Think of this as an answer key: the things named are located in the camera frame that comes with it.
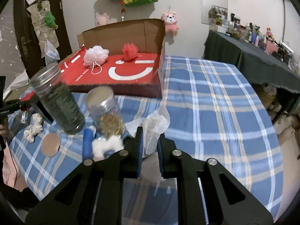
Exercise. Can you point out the dark patterned tin box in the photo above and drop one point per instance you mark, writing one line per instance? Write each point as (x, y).
(39, 108)

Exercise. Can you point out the cream crochet scrunchie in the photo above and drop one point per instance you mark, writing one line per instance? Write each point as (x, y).
(33, 130)

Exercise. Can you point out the green plush on door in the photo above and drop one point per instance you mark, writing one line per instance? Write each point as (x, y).
(49, 19)

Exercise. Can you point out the beige hanging organizer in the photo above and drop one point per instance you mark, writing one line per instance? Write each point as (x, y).
(43, 32)

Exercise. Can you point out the dark cloth side table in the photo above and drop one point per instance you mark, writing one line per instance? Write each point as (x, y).
(257, 66)

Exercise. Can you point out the white mesh bath pouf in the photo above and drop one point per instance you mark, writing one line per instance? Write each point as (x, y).
(94, 58)

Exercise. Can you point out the pink cat plush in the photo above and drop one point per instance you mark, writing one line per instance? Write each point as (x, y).
(170, 20)

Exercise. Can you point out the blue tissue pack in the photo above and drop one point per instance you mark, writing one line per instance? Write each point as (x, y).
(88, 137)

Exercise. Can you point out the large glass jar dark contents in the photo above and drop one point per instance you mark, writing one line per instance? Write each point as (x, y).
(57, 98)

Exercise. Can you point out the small jar gold beads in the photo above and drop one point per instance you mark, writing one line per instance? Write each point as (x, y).
(104, 111)

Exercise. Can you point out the dark wooden door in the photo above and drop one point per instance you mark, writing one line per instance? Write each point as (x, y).
(27, 40)

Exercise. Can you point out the wall mirror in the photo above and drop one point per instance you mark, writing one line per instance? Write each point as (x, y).
(214, 2)

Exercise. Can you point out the pink pig plush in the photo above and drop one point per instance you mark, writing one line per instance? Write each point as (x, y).
(101, 19)

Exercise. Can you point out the white gauze pad packet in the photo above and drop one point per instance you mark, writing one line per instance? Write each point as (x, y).
(153, 126)

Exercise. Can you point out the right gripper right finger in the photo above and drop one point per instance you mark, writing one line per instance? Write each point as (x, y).
(207, 193)

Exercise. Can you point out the white fluffy star clip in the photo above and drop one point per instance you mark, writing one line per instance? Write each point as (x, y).
(100, 146)

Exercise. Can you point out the cardboard box red interior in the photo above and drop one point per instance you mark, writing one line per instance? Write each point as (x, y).
(141, 77)

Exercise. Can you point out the round beige powder puff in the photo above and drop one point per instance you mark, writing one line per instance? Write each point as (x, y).
(50, 145)

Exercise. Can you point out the blue plaid tablecloth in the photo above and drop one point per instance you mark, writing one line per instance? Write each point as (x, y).
(214, 113)

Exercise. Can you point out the white wardrobe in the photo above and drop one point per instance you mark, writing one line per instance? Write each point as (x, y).
(291, 34)

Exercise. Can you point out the plastic bag on door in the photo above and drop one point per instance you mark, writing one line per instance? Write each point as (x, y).
(51, 53)

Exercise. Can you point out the red mesh bath pouf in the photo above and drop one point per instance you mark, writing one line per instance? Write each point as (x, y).
(130, 52)

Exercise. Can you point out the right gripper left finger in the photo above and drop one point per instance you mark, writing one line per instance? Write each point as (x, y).
(93, 192)

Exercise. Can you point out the person left hand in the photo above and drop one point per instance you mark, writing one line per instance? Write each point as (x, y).
(4, 130)

